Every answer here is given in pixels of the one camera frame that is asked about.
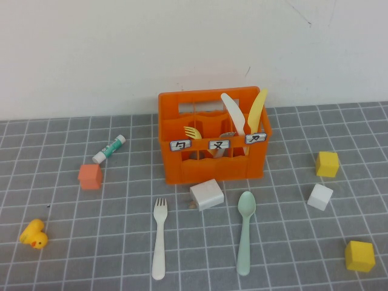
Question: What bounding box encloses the white label printed 勺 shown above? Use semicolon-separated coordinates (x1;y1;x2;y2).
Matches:
170;139;192;152

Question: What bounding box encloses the orange plastic cutlery holder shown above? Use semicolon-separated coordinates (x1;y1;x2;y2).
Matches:
158;86;273;186

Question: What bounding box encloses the mint green plastic spoon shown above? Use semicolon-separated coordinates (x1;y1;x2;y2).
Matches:
236;190;257;276

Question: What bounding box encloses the white label printed 叉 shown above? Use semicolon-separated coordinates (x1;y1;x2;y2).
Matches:
209;139;231;150

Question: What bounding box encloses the white foam cube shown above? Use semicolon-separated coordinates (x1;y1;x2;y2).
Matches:
307;183;334;212

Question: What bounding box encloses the yellow foam cube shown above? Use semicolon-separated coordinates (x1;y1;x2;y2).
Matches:
344;240;376;273
315;151;340;178

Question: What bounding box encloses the yellow plastic fork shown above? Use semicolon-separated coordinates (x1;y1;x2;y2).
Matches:
183;125;203;140

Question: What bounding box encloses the white plastic fork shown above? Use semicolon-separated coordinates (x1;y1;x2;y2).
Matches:
152;198;169;281

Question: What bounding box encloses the white plug charger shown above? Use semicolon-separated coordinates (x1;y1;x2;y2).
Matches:
187;178;226;212

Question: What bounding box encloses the grey plastic fork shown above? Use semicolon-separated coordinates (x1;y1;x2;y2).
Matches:
212;130;237;159

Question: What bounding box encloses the yellow rubber duck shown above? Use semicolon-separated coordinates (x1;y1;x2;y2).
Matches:
19;218;49;250

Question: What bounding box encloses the orange foam cube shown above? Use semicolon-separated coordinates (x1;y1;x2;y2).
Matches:
78;164;103;191

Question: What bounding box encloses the white plastic knife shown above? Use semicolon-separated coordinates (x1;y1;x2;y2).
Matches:
220;92;247;137

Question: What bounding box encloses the yellow plastic knife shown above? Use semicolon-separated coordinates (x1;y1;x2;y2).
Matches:
242;88;269;157

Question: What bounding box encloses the white label printed 刀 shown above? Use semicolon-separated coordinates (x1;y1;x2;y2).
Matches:
244;133;267;145

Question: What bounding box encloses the white green glue stick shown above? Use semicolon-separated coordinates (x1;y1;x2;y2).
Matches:
92;134;127;164

